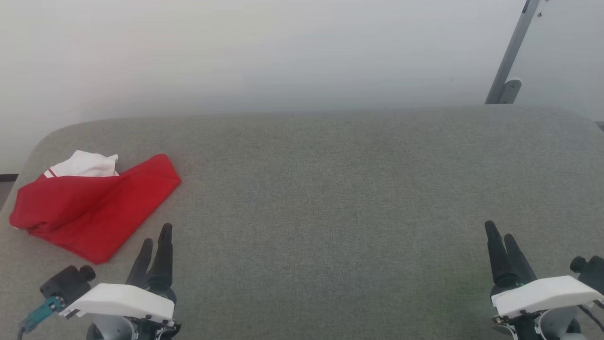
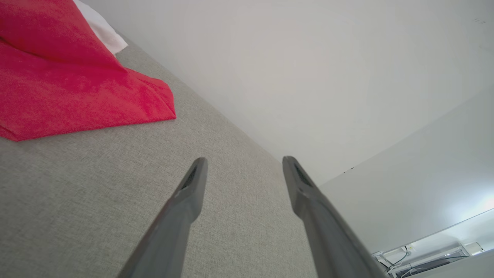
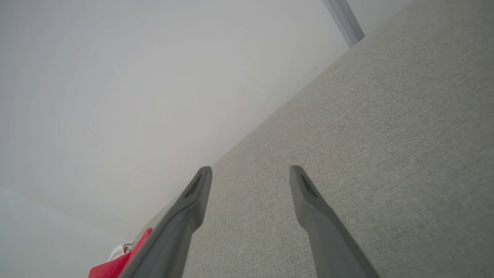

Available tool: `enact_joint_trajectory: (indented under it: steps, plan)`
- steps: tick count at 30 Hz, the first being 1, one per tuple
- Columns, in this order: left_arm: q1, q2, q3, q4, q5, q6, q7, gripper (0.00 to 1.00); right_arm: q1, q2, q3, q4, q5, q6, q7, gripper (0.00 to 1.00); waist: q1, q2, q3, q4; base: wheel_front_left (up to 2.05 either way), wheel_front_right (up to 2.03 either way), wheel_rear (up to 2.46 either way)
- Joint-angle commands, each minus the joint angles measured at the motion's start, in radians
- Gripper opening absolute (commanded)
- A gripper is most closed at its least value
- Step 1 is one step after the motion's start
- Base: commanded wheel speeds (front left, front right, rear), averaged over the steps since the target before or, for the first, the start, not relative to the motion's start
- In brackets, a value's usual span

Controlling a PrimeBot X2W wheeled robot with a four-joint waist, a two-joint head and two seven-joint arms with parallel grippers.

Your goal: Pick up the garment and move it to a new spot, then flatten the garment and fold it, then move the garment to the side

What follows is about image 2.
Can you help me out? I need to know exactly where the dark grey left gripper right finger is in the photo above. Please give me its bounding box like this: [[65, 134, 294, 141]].
[[282, 156, 388, 278]]

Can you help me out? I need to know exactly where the red shirt with white sleeves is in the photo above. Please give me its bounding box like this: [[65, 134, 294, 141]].
[[0, 0, 177, 142]]

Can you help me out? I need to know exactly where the white desk frame with cables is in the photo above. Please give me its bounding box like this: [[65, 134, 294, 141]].
[[371, 241, 485, 278]]

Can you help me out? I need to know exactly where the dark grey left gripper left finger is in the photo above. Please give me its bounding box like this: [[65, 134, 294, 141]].
[[118, 157, 208, 278]]

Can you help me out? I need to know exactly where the grey fabric sofa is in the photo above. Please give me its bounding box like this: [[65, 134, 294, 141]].
[[0, 35, 321, 278]]

